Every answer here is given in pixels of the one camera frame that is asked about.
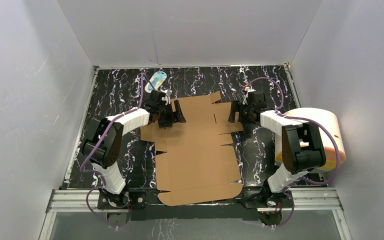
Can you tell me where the brown cardboard box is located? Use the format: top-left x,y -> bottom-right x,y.
140,92 -> 243,206

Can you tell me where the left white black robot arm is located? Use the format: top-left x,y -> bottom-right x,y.
80,90 -> 186,208

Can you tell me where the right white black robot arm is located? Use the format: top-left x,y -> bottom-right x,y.
228,89 -> 327,207

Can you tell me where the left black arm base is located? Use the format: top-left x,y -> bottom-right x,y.
97,189 -> 147,228

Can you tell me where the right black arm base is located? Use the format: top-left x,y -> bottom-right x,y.
235,186 -> 295,229

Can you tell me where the teal white packaged item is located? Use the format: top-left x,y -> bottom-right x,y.
144,71 -> 168,94

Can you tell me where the large white tape roll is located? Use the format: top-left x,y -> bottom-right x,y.
284,107 -> 346,173

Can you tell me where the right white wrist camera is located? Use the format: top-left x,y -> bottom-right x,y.
242,85 -> 256,105

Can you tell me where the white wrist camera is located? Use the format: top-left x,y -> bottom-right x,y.
160,89 -> 172,105
242,85 -> 256,105

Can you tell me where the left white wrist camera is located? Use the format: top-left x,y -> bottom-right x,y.
160,89 -> 172,105

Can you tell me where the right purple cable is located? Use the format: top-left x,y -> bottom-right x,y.
244,76 -> 342,228

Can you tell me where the purple cable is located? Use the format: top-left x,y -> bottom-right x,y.
244,76 -> 342,228
79,72 -> 153,229

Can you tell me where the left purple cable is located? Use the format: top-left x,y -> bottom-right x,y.
79,72 -> 153,229

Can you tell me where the aluminium frame rail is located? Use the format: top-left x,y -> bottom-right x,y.
39,186 -> 352,240

